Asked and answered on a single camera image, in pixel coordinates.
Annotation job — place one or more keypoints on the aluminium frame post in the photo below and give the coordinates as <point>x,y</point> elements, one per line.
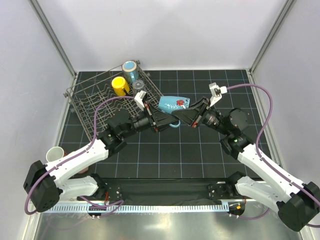
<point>284,12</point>
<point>52,35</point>

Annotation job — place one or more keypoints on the pink mug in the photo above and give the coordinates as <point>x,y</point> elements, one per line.
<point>55,153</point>
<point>83,170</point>

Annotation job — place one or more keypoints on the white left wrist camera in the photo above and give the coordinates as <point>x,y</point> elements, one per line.
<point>140,98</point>

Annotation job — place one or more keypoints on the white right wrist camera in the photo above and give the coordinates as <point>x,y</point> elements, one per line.
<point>216,92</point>

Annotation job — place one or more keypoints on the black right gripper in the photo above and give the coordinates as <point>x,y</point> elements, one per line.
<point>191,115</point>

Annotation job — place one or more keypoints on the white slotted cable duct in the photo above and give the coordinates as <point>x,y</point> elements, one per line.
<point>88,208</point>

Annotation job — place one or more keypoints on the yellow mug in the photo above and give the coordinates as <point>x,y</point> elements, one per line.
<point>120,86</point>

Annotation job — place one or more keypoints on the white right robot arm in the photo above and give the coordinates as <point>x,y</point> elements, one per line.
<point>295,202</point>

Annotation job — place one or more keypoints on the pink mug right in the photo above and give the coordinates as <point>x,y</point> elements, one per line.
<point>83,170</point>

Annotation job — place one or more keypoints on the blue butterfly mug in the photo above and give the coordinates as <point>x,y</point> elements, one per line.
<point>130,71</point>

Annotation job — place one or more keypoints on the pink mug left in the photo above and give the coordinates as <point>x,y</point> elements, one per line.
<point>55,153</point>

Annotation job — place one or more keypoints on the black grid mat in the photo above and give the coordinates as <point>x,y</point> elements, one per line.
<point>182,152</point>

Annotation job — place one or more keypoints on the clear glass cup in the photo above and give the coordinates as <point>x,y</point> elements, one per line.
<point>138,86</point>

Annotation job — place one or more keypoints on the aluminium frame post right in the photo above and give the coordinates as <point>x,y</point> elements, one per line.
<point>284,12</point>

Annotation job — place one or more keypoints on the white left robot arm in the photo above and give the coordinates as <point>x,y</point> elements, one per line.
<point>48,183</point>

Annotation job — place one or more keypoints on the aluminium frame post left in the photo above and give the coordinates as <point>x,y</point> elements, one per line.
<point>52,35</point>

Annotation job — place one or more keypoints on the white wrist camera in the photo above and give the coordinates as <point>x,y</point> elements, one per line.
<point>140,98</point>
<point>216,92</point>

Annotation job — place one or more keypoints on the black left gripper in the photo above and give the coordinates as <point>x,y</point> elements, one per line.
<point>159,118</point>

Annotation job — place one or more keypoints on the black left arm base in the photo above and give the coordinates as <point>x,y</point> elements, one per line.
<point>109,191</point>

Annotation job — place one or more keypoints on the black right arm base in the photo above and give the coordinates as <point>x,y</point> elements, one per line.
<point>223,191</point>

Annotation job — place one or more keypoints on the blue flower mug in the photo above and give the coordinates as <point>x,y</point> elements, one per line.
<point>168,104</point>

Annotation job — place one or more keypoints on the grey wire dish rack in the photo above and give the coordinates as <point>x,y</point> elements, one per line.
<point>105,107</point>

